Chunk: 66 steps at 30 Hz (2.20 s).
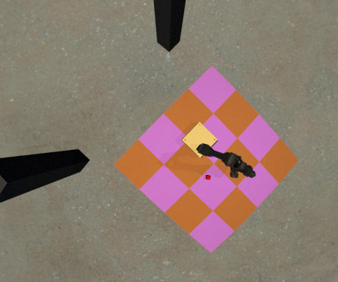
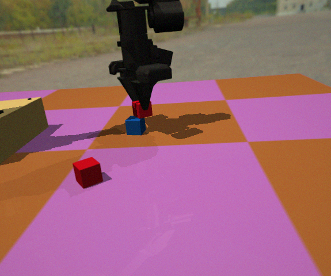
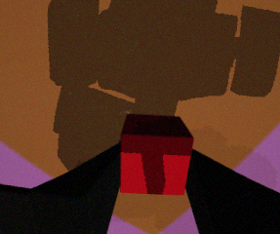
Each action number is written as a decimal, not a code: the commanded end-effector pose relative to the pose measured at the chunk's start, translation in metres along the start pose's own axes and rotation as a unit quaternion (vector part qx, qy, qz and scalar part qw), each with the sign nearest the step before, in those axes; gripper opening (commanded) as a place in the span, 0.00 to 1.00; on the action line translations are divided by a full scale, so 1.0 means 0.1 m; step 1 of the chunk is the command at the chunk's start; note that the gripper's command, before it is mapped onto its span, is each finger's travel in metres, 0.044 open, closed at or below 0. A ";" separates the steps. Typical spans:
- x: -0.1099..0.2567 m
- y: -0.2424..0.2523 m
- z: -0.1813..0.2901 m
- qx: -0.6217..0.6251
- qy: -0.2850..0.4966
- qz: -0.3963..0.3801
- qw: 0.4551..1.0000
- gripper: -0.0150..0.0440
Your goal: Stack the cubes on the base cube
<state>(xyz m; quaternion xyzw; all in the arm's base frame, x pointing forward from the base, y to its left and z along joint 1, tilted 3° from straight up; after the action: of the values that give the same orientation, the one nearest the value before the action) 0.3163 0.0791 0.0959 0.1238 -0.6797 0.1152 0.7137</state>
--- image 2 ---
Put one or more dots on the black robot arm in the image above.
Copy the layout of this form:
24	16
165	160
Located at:
163	16

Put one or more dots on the blue cube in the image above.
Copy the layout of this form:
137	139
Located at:
135	126

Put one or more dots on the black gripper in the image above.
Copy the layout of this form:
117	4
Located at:
137	75

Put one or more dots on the red cube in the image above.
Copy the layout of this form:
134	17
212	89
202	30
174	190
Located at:
139	112
87	172

